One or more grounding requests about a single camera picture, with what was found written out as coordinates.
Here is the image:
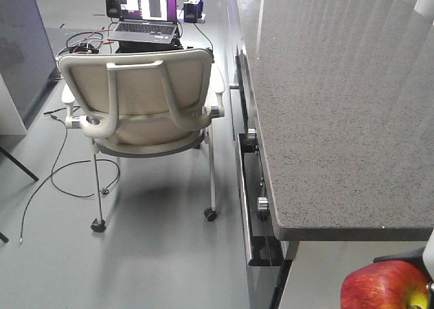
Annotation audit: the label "black left speaker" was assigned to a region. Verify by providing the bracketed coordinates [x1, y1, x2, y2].
[105, 0, 121, 19]

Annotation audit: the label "cable bundle on floor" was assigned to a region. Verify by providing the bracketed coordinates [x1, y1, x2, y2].
[58, 30, 113, 56]

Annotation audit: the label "grey cabinet at left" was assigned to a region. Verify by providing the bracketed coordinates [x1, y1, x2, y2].
[1, 0, 57, 136]

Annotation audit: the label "black right speaker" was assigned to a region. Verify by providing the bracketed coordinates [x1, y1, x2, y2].
[183, 2, 199, 23]

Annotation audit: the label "black tripod leg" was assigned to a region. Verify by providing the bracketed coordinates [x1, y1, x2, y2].
[0, 146, 39, 182]

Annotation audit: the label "grey stone counter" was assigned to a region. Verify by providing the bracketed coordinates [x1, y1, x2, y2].
[226, 0, 434, 309]

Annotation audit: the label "grey open laptop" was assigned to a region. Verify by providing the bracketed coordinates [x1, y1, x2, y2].
[109, 0, 178, 44]

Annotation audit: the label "red yellow apple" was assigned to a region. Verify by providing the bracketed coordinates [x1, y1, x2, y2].
[340, 260, 429, 308]

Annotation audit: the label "black floor cable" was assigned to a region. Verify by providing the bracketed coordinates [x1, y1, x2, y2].
[19, 107, 121, 245]

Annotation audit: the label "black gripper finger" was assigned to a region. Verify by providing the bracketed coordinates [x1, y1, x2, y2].
[372, 247, 427, 275]

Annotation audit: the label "black speaker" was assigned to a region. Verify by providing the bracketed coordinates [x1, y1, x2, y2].
[105, 0, 121, 19]
[183, 2, 199, 23]

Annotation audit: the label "white office chair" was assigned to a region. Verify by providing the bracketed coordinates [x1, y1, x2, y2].
[58, 47, 226, 234]

